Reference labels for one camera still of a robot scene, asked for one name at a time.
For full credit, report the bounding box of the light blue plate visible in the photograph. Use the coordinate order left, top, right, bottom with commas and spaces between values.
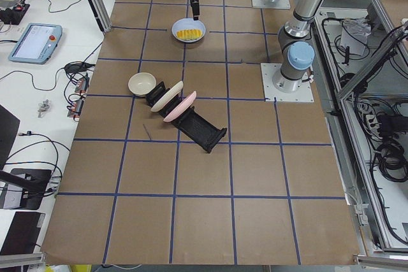
171, 18, 206, 43

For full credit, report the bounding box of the cream plate in rack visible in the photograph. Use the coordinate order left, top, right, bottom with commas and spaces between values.
151, 81, 184, 112

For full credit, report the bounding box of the pink plate in rack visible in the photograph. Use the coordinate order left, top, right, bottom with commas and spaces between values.
163, 91, 196, 122

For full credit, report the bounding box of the cream bowl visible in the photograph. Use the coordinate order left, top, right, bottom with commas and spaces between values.
127, 73, 156, 97

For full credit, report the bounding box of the black dish rack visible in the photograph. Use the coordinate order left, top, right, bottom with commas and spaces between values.
145, 82, 227, 153

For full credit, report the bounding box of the blue teach pendant tablet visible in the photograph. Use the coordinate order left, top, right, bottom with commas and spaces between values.
8, 23, 62, 64

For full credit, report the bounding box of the black monitor stand base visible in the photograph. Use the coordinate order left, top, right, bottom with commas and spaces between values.
1, 168, 52, 210

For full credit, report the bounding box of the black cable bundle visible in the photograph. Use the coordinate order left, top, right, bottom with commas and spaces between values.
369, 99, 408, 183

